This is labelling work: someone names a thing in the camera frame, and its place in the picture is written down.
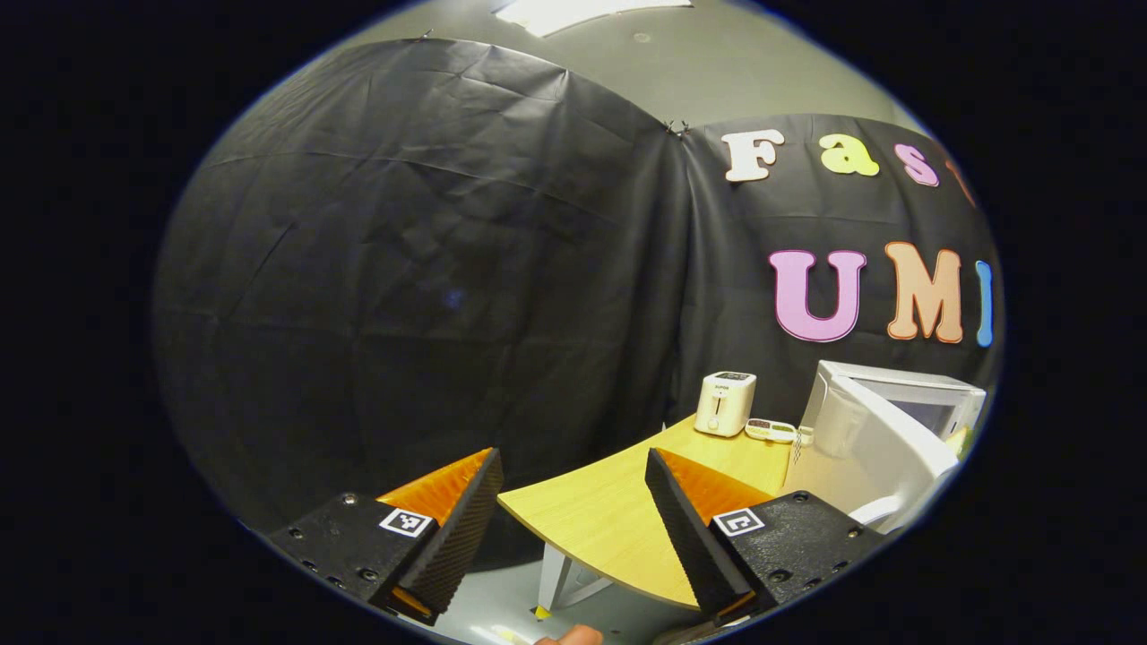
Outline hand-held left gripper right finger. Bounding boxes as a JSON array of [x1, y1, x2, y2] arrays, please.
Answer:
[[645, 448, 888, 628]]

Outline white microwave oven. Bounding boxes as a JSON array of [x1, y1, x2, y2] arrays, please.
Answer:
[[789, 360, 988, 534]]

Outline white table leg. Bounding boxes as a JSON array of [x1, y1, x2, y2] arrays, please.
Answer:
[[536, 542, 615, 621]]

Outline ceiling light panel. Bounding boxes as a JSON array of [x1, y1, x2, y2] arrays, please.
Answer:
[[491, 0, 695, 39]]

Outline white toaster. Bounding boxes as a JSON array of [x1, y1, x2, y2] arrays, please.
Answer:
[[694, 371, 757, 438]]

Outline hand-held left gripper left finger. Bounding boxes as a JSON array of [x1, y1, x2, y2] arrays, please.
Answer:
[[267, 446, 505, 626]]

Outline black backdrop cloth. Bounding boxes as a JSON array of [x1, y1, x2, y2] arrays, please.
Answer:
[[152, 38, 1005, 574]]

